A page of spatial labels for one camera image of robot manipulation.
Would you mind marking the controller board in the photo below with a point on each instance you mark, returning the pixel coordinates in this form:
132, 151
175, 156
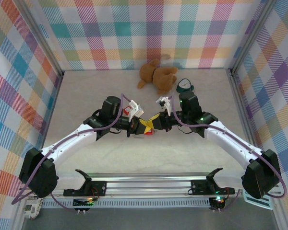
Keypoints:
218, 203
84, 203

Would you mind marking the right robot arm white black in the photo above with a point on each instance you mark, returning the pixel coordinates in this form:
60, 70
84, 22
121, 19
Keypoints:
230, 141

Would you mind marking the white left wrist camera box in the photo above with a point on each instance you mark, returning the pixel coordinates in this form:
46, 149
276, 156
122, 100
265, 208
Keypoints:
135, 109

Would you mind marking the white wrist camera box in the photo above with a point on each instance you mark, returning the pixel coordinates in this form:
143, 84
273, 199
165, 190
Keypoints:
165, 103
135, 109

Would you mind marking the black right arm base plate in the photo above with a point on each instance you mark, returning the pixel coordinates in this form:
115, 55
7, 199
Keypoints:
199, 187

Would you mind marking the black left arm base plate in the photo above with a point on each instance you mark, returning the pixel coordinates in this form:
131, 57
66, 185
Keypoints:
99, 188

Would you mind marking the aluminium frame post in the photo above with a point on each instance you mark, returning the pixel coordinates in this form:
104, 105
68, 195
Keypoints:
251, 36
42, 36

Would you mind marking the light blue calculator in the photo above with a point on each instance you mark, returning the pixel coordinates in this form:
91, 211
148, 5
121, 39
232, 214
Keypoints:
256, 203

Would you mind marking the right controller board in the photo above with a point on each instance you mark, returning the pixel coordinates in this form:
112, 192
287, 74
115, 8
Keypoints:
218, 203

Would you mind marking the aluminium side rail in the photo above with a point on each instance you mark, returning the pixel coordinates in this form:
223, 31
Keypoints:
240, 107

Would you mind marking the green alarm clock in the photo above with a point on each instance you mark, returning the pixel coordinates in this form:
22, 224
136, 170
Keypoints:
183, 85

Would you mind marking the aluminium mounting rail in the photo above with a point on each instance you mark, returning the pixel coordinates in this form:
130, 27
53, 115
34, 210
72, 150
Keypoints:
134, 191

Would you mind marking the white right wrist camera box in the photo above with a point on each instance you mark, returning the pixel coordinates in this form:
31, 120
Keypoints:
165, 103

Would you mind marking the brown teddy bear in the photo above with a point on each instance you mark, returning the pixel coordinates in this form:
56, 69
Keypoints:
158, 76

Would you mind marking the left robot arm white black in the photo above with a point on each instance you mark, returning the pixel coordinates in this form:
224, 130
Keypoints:
67, 143

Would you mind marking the red padlock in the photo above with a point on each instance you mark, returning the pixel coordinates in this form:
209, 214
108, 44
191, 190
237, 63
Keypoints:
148, 133
126, 110

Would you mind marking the left controller board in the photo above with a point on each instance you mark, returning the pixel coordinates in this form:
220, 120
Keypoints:
84, 203

